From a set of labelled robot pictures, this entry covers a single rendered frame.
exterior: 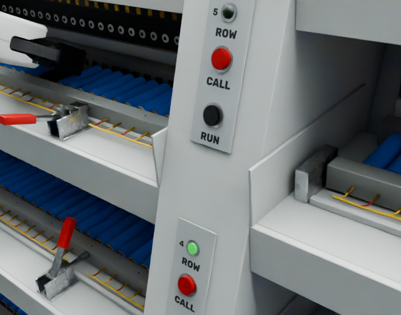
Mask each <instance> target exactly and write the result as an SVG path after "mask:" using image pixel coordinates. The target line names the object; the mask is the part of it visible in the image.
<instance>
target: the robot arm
mask: <svg viewBox="0 0 401 315"><path fill-rule="evenodd" d="M47 31H48V29H47V28H46V26H44V25H42V24H38V23H35V22H32V21H28V20H25V19H22V18H20V17H16V16H12V15H10V14H6V13H4V12H1V11H0V63H4V64H11V65H16V66H22V67H27V68H36V67H38V66H39V65H40V66H45V67H48V68H51V69H55V70H57V71H62V72H65V73H69V74H74V75H77V76H80V75H81V72H82V69H83V64H84V60H85V57H86V51H85V50H83V49H79V48H76V47H73V46H69V45H67V44H63V43H61V42H58V43H56V42H52V41H48V40H46V39H43V38H45V37H46V32H47Z"/></svg>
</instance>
